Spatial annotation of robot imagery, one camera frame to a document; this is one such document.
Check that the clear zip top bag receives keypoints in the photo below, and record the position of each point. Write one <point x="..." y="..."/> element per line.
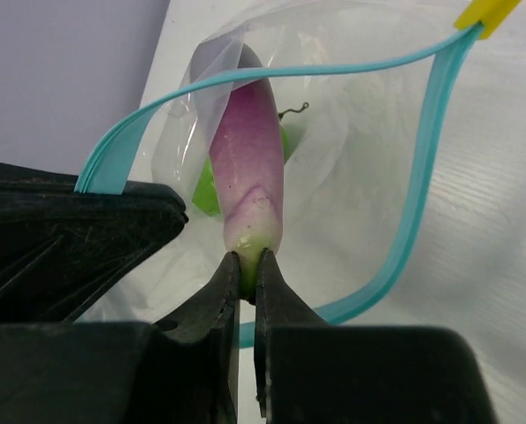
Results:
<point x="362" y="89"/>

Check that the fake green pepper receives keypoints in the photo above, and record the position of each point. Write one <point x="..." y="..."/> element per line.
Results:
<point x="205" y="194"/>

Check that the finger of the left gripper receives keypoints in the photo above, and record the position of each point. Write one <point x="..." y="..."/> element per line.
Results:
<point x="35" y="195"/>
<point x="53" y="268"/>

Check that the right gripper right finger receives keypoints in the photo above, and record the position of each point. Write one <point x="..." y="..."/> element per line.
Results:
<point x="309" y="371"/>

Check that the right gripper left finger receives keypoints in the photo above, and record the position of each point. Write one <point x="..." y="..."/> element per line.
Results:
<point x="181" y="369"/>

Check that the yellow zip slider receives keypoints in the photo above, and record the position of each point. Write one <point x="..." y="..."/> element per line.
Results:
<point x="489" y="14"/>

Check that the fake purple eggplant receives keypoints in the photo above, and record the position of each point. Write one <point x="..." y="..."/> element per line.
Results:
<point x="247" y="162"/>

